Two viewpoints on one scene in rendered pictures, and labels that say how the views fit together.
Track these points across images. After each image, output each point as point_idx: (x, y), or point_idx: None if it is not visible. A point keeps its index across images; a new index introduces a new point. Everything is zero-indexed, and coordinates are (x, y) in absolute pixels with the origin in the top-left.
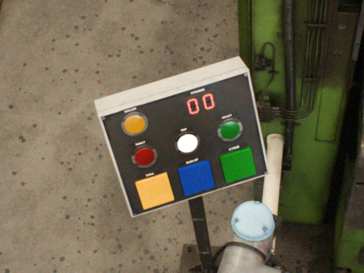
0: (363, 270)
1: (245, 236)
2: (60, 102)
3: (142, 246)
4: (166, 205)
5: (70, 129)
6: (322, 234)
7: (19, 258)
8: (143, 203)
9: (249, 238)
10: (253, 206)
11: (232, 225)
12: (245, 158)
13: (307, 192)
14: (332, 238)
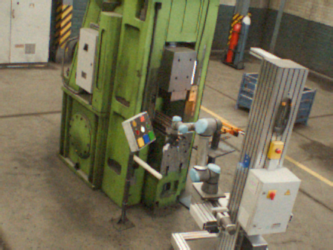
0: (161, 200)
1: (178, 120)
2: (31, 206)
3: (97, 225)
4: (143, 146)
5: (41, 210)
6: (141, 204)
7: (61, 243)
8: (140, 145)
9: (179, 120)
10: (175, 116)
11: (175, 120)
12: (152, 133)
13: (138, 184)
14: (145, 204)
